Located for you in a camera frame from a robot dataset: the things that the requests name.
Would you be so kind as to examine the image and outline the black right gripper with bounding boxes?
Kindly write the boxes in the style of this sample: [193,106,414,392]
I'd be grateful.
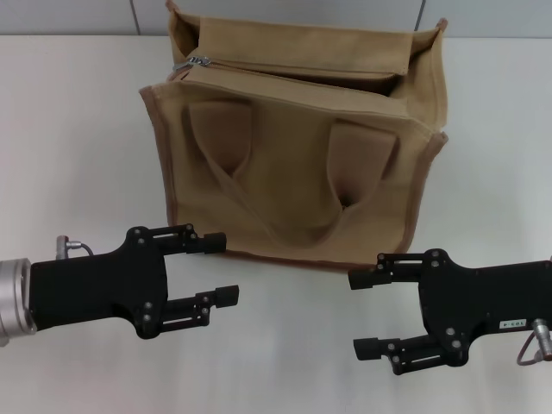
[347,248,552,377]

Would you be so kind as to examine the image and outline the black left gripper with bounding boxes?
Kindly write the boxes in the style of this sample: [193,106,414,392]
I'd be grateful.
[28,223,241,342]

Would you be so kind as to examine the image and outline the khaki canvas food bag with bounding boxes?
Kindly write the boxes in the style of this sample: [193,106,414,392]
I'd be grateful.
[138,0,449,272]

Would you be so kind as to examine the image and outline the silver metal zipper pull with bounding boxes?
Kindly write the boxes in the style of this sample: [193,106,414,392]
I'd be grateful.
[172,54,211,72]

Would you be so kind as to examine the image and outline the left arm cable with plug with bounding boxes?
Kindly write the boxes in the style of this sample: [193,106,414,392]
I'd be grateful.
[53,234,95,260]

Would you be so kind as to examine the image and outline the arm cable with plug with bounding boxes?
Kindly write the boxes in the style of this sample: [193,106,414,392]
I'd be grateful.
[516,317,552,368]
[53,234,95,260]

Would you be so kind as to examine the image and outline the right arm cable with plug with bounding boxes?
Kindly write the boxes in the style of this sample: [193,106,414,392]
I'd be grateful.
[516,317,552,368]

